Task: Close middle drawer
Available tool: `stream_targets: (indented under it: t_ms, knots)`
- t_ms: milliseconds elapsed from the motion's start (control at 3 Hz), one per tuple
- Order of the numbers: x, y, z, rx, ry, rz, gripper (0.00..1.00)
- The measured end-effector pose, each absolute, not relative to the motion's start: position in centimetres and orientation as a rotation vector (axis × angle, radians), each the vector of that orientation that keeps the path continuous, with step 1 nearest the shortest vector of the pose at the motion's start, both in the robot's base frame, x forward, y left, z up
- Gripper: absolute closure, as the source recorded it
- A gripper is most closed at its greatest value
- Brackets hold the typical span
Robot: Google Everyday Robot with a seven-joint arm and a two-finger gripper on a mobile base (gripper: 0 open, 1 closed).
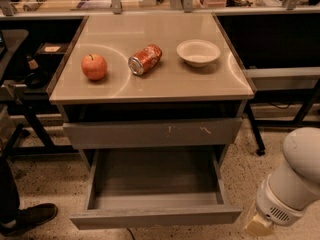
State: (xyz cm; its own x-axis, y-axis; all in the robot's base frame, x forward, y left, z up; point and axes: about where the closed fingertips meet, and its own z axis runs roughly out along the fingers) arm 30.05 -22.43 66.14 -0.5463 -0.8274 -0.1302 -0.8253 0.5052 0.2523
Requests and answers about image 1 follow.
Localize black desk frame left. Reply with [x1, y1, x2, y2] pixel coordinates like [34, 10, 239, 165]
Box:
[0, 28, 79, 158]

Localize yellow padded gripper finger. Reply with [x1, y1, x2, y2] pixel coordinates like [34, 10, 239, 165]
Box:
[244, 214, 273, 237]

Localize dark trouser leg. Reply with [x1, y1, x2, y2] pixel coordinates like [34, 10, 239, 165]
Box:
[0, 157, 20, 224]

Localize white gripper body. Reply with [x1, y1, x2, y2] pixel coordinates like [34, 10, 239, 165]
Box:
[256, 180, 304, 226]

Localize grey drawer cabinet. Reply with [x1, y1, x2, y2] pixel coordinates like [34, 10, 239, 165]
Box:
[48, 12, 254, 165]

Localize red soda can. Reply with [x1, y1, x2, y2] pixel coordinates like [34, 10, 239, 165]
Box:
[128, 44, 162, 76]

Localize grey top drawer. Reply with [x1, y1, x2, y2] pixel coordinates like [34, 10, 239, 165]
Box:
[63, 118, 242, 149]

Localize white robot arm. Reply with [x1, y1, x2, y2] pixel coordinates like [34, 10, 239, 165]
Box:
[244, 127, 320, 237]

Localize grey drawer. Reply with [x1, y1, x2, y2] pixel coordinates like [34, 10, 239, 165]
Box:
[71, 147, 241, 230]
[63, 118, 242, 149]

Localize grey shelf right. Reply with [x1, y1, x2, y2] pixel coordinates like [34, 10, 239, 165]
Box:
[244, 67, 320, 91]

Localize red apple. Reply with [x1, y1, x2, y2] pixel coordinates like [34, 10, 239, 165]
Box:
[81, 54, 107, 81]

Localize dark shoe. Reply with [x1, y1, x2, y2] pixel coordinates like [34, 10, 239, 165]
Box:
[0, 203, 58, 237]

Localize white bowl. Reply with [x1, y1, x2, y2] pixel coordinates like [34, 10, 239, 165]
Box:
[176, 39, 221, 68]

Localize black floor cable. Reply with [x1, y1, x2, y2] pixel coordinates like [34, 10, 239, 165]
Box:
[126, 227, 138, 240]

